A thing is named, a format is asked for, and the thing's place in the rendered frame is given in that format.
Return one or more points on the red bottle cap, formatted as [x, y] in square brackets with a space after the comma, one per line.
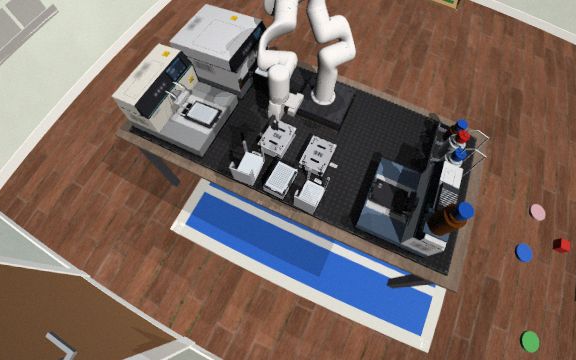
[461, 138]

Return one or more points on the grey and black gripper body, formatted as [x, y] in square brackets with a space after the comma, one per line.
[276, 109]

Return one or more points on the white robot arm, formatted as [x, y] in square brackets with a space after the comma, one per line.
[329, 57]

